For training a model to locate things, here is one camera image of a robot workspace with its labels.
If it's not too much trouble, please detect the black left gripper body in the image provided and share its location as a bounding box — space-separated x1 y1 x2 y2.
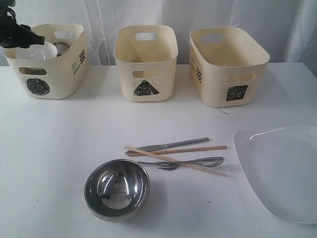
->
0 0 23 49

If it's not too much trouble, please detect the white backdrop curtain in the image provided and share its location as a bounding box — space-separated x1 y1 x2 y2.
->
14 0 317 72

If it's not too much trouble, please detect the steel mug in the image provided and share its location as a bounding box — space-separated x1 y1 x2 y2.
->
54 43 70 57
19 67 47 75

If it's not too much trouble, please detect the stainless steel bowl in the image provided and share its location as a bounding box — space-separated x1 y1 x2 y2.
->
84 159 151 223

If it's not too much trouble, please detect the steel table knife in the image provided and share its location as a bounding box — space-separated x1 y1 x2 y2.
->
137 137 210 152

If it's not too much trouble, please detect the wooden chopstick diagonal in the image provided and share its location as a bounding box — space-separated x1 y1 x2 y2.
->
124 145 227 177

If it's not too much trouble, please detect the white ceramic bowl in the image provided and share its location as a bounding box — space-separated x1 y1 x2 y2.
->
15 41 58 60

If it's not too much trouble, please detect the steel fork short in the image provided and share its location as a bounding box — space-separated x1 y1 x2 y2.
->
158 165 179 171

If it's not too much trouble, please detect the cream bin with triangle mark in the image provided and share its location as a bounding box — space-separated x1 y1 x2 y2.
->
114 25 178 102

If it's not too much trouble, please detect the white square plate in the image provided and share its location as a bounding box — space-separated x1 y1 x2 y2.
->
233 125 317 225

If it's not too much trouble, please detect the cream bin with square mark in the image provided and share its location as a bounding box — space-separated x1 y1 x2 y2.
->
189 26 270 108

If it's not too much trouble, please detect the cream bin with circle mark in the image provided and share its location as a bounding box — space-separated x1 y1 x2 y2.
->
3 24 90 99

